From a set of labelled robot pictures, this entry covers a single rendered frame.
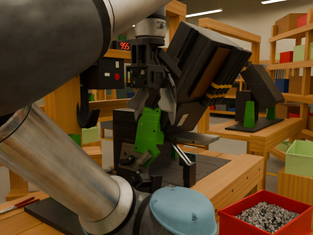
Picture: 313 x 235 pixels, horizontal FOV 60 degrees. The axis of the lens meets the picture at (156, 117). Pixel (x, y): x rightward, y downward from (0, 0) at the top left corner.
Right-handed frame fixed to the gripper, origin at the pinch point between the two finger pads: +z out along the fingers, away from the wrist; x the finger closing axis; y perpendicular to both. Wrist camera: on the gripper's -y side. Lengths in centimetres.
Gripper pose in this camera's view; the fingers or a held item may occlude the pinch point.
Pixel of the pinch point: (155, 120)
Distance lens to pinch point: 70.3
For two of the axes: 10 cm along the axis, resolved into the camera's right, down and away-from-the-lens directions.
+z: 0.0, 9.9, 1.4
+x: 8.0, 0.8, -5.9
